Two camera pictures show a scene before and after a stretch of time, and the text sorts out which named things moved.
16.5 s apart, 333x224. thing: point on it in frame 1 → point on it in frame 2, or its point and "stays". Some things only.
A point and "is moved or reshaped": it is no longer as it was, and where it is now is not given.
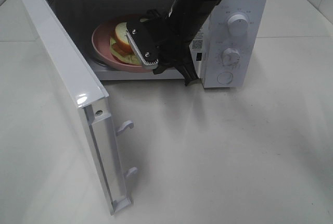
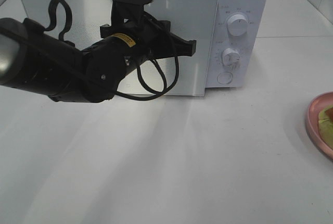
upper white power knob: [238, 25] stays
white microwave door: [88, 89] → [192, 10]
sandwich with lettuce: [122, 47] is moved or reshaped
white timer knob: [231, 57] stays
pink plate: [101, 37] is moved or reshaped
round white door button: [225, 78] stays
